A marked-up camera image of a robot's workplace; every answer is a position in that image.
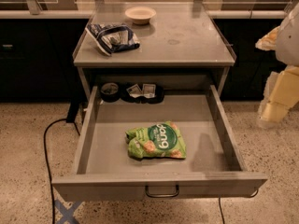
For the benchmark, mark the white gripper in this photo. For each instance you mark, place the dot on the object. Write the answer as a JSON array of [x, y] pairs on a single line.
[[289, 44]]

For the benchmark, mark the green rice chip bag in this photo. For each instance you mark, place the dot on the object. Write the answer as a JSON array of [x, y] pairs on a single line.
[[162, 140]]

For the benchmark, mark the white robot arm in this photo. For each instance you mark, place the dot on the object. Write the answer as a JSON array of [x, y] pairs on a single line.
[[287, 46]]

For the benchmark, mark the grey cabinet with counter top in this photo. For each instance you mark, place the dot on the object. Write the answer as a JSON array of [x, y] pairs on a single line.
[[180, 35]]

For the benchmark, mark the open grey top drawer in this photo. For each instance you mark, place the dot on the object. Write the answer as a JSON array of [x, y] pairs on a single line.
[[103, 169]]

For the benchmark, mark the blue white snack bag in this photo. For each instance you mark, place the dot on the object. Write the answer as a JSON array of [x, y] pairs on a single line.
[[112, 38]]

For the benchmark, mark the white square packet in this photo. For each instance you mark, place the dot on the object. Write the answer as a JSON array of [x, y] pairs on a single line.
[[149, 90]]

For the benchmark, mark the black tray with packets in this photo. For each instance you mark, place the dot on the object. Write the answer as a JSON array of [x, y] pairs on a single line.
[[159, 95]]

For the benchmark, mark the white paper packet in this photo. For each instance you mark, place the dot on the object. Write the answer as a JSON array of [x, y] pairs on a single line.
[[134, 91]]

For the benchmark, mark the white paper bowl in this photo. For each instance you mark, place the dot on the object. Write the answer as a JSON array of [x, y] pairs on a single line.
[[140, 15]]

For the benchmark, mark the black tape roll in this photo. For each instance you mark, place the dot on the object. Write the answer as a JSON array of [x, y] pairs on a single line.
[[110, 92]]

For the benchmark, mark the black metal drawer handle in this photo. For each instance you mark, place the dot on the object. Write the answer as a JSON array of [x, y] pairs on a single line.
[[162, 192]]

